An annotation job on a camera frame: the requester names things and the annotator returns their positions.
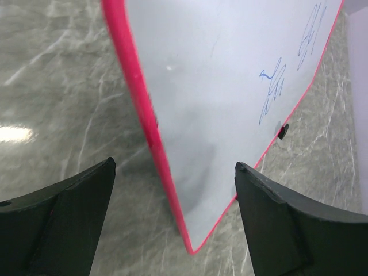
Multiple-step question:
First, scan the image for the black whiteboard stand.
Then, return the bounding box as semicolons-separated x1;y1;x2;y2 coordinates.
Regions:
277;124;289;140

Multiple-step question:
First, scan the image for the pink framed whiteboard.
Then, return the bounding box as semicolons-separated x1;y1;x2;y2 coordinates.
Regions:
101;1;343;255

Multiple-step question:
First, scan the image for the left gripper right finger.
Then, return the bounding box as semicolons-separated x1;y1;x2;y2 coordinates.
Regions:
235;162;367;275

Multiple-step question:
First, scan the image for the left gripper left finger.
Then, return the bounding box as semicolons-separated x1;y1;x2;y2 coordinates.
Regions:
1;157;116;275

